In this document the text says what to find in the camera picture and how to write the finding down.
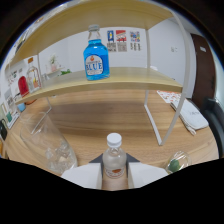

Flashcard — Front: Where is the blue liquid bottle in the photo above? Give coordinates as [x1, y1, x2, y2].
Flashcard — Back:
[82, 24, 111, 82]

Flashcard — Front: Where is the glass cup of limes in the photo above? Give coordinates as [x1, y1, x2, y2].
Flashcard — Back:
[164, 150, 193, 175]

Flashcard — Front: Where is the orange printed leaflet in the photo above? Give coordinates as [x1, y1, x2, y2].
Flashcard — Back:
[156, 89, 183, 105]

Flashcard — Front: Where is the clear glass with ice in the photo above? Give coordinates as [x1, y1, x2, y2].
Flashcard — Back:
[19, 111, 79, 176]

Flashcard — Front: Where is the black bag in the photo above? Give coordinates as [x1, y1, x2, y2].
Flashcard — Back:
[0, 119, 9, 141]

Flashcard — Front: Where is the brown door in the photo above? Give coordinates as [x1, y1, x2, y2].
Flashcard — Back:
[189, 33, 216, 110]

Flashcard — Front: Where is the black chair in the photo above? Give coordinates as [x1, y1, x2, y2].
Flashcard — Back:
[199, 97, 224, 158]

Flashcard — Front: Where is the white bottle blue base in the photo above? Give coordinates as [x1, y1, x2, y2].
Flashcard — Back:
[16, 102, 27, 113]

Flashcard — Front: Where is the red wall poster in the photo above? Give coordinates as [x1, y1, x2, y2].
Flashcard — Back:
[115, 29, 129, 53]

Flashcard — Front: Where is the clear bottle white cap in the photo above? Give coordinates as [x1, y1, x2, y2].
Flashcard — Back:
[101, 132, 128, 180]

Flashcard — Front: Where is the blue wall poster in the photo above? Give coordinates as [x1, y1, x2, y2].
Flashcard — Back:
[106, 29, 116, 53]

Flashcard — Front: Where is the green potted plant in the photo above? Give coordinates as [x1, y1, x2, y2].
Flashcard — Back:
[59, 68, 73, 76]

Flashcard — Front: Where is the clear bottle orange cap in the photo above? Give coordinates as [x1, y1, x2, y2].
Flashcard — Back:
[25, 57, 43, 94]

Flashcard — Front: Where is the white frame wooden shelf rack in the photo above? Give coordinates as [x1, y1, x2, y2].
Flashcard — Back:
[9, 0, 195, 147]

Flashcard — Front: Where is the multicolour wall poster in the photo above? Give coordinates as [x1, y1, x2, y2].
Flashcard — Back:
[129, 30, 142, 52]

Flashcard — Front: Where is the white flower vase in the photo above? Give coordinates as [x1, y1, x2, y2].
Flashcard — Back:
[48, 54, 60, 73]

